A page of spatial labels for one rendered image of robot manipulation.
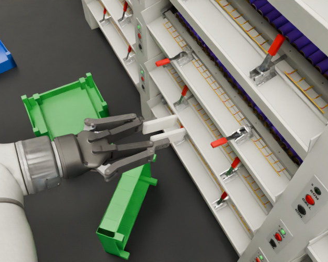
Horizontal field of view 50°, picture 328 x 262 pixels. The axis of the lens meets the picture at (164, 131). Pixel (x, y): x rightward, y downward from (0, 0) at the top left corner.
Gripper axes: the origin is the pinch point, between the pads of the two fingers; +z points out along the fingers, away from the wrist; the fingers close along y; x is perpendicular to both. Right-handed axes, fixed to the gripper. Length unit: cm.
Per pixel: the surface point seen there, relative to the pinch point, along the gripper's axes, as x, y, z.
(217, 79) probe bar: -2.8, -12.4, 19.9
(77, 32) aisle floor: -60, -114, 12
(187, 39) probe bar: -2.3, -27.7, 19.5
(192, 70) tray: -6.1, -20.0, 17.9
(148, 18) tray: -4.8, -41.8, 14.7
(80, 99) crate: -54, -63, -1
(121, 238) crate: -45.5, 0.4, -6.9
